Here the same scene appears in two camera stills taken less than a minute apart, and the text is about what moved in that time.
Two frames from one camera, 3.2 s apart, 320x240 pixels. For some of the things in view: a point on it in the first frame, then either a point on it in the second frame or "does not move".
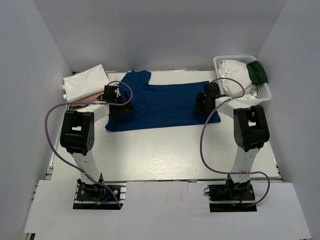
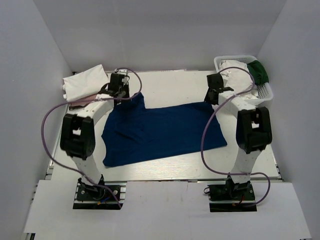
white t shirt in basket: (238, 71) does not move
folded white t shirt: (91, 81) does not move
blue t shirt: (158, 106) to (135, 133)
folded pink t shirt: (88, 99) does not move
